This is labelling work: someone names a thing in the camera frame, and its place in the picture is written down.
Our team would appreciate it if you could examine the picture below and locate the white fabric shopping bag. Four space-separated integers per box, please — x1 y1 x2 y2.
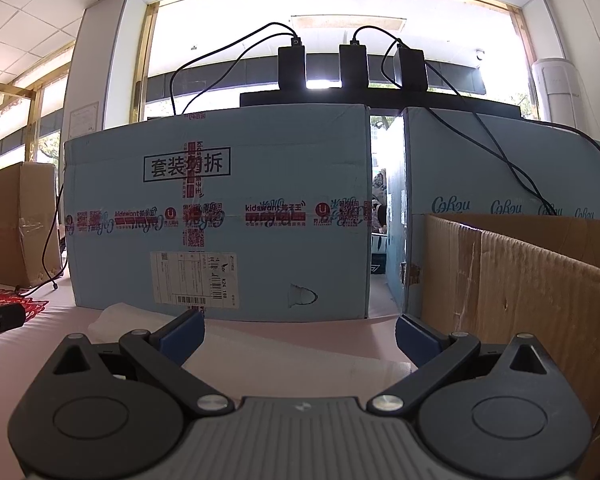
86 301 413 403

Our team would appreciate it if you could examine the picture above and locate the red paper decoration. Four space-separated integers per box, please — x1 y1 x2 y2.
0 289 47 322

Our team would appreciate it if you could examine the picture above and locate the open brown cardboard box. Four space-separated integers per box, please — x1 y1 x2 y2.
420 214 600 479

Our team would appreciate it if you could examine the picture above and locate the taped brown cardboard box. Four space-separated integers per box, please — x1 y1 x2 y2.
0 162 62 288

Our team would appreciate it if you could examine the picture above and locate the large light blue carton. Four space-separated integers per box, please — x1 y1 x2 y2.
64 104 372 322

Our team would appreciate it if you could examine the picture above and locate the black shelf bar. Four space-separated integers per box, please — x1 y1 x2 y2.
239 88 522 119

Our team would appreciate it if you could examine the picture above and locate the black power adapter right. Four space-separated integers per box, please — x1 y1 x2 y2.
393 44 428 92

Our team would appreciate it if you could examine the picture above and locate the black power adapter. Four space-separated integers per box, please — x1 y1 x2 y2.
339 40 370 90
277 36 306 91
393 44 428 92

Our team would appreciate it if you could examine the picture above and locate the white air conditioner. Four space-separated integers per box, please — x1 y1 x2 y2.
531 58 584 129

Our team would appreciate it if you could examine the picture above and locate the black power adapter middle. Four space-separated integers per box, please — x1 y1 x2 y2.
339 40 370 90

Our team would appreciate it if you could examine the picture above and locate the black power adapter left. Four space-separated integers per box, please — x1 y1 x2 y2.
277 36 306 91

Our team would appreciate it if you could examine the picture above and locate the black cable left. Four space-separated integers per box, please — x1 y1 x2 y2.
168 22 301 117

